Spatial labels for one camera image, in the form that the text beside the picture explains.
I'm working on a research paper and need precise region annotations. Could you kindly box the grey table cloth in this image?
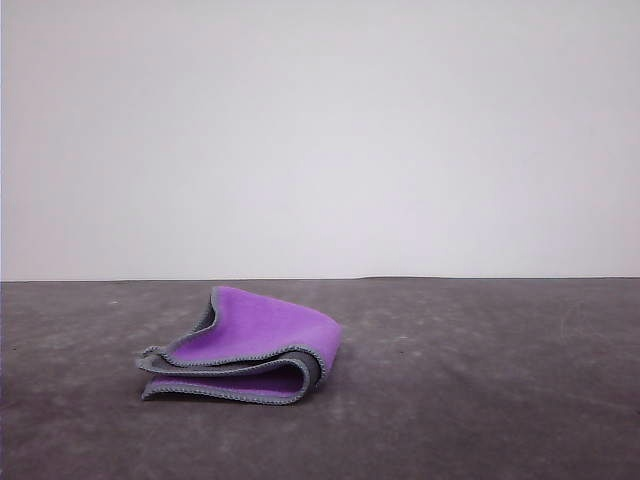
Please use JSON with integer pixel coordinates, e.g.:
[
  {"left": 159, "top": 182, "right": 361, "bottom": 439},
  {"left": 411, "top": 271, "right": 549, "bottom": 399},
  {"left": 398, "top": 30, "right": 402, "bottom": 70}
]
[{"left": 0, "top": 276, "right": 640, "bottom": 480}]

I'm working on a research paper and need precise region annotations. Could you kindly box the purple towel with grey hem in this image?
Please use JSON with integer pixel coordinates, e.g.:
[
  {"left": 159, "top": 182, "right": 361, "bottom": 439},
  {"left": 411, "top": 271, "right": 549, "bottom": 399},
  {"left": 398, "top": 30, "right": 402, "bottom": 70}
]
[{"left": 133, "top": 285, "right": 344, "bottom": 406}]

